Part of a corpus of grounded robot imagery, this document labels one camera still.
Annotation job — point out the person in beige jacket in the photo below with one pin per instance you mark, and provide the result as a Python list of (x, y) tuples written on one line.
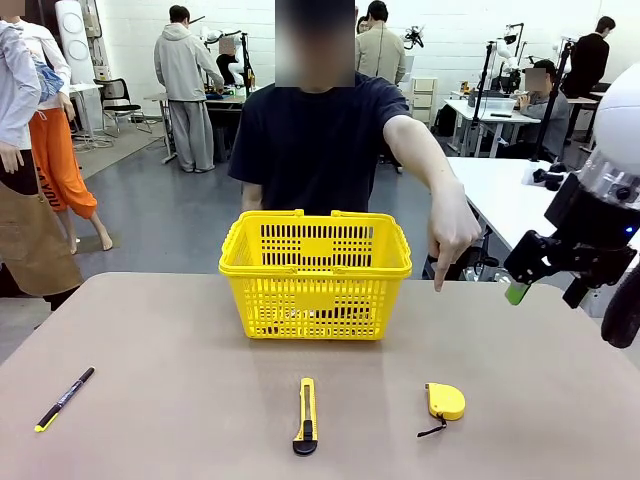
[(380, 50)]

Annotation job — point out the person's left hand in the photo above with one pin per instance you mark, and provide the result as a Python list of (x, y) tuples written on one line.
[(452, 235)]

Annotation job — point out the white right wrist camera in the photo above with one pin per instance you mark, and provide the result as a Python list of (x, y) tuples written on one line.
[(545, 179)]

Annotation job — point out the person in black clothes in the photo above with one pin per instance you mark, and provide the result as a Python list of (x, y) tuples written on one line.
[(590, 65)]

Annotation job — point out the black pen with yellow cap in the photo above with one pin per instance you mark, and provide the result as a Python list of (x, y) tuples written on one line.
[(62, 401)]

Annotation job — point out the person in dark t-shirt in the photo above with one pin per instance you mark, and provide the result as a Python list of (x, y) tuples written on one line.
[(310, 150)]

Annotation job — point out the black backpack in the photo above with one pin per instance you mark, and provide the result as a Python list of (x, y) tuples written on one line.
[(485, 262)]

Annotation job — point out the yellow black utility knife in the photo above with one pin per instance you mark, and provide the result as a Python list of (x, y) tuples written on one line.
[(307, 415)]

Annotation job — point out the mannequin with orange pants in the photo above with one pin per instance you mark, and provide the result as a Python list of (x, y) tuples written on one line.
[(55, 115)]

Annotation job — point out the white drawer cabinet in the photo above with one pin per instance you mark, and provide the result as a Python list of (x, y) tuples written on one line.
[(423, 102)]

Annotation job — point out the black tripod pole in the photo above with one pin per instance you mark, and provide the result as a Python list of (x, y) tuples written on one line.
[(481, 85), (550, 100)]

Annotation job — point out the seated person in grey top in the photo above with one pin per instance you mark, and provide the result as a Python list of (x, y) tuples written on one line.
[(547, 115)]

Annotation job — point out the small white desk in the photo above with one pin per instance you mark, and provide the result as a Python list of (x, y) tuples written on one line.
[(490, 117)]

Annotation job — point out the person's left forearm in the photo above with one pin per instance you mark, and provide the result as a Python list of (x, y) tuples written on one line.
[(425, 150)]

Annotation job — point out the white standing air conditioner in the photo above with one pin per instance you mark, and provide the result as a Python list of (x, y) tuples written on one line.
[(75, 45)]

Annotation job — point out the yellow tape measure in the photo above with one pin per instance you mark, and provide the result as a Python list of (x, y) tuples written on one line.
[(446, 400)]

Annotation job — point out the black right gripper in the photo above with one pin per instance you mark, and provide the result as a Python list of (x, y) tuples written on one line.
[(595, 235)]

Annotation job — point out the large white table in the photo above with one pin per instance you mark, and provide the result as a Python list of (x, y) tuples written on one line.
[(500, 190)]

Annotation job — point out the person in grey hoodie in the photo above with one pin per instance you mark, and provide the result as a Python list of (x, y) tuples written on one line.
[(187, 90)]

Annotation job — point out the yellow plastic shopping basket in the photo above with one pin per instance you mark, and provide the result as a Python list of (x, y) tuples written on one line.
[(315, 280)]

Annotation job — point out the black office chair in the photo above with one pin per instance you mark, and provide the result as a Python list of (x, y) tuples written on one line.
[(117, 100)]

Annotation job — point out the mannequin with brown apron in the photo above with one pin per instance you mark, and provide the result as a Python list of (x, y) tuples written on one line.
[(20, 215)]

